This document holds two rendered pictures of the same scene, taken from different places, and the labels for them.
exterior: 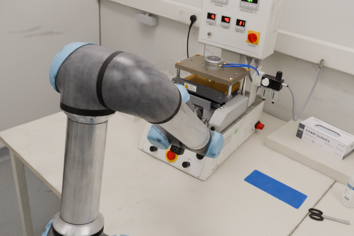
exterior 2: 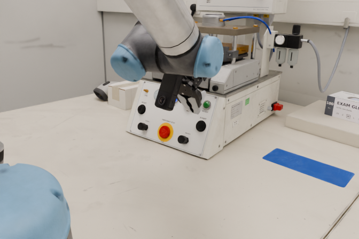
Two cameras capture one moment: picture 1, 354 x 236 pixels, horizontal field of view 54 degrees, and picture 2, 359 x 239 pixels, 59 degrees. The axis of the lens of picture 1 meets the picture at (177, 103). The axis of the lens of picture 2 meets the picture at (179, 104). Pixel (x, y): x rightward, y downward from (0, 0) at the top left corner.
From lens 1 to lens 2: 0.52 m
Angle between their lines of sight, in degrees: 10
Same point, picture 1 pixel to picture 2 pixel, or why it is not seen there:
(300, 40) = (316, 2)
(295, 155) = (327, 132)
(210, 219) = (216, 200)
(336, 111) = not seen: outside the picture
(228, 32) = not seen: outside the picture
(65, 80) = not seen: outside the picture
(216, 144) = (210, 46)
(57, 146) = (24, 130)
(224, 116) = (229, 71)
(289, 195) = (328, 172)
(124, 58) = not seen: outside the picture
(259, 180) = (284, 158)
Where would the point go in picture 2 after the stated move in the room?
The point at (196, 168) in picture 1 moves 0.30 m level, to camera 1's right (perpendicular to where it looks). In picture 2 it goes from (197, 143) to (300, 148)
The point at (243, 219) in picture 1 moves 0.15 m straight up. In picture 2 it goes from (264, 200) to (271, 141)
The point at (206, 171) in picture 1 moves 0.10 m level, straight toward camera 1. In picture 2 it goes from (210, 145) to (206, 161)
